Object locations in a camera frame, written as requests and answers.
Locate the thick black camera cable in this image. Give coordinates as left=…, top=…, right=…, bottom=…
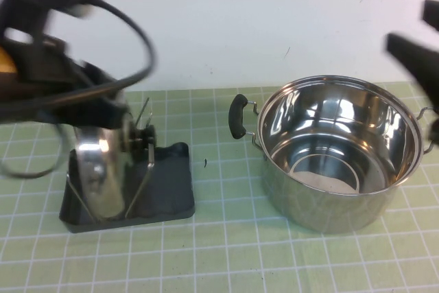
left=0, top=0, right=158, bottom=115

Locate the thin black cable loop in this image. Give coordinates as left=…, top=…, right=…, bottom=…
left=0, top=121, right=68, bottom=179

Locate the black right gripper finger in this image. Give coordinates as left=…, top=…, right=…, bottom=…
left=421, top=0, right=439, bottom=32
left=385, top=32, right=439, bottom=117

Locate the green grid pattern mat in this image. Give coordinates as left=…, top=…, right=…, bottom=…
left=0, top=82, right=439, bottom=293

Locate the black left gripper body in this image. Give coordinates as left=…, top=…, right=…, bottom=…
left=6, top=30, right=91, bottom=102

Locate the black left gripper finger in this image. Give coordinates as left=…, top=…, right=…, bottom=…
left=80, top=60, right=120, bottom=85
left=68, top=95, right=128, bottom=130

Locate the steel pot lid black knob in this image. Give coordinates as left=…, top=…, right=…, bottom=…
left=73, top=110, right=158, bottom=222

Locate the stainless steel cooking pot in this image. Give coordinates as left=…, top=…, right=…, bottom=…
left=228, top=73, right=439, bottom=234

